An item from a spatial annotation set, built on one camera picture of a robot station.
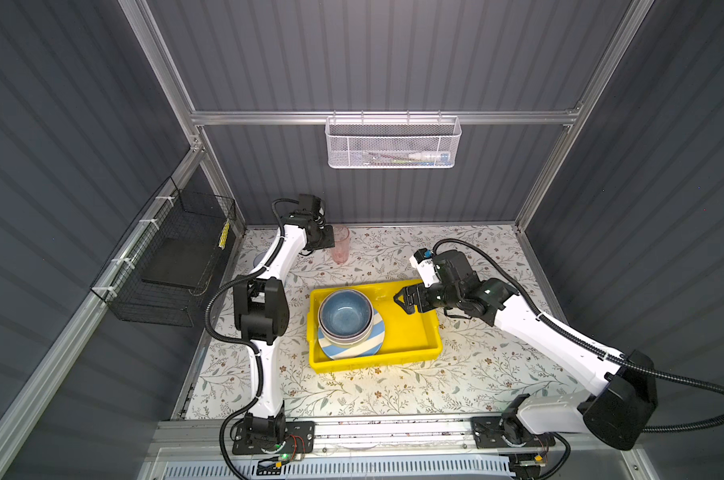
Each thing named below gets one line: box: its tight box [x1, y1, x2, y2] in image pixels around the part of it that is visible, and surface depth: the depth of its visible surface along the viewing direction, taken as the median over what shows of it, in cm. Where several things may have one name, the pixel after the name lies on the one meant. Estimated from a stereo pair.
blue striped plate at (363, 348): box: [318, 308, 385, 360], surface depth 85 cm
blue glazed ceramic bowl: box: [319, 291, 372, 338], surface depth 85 cm
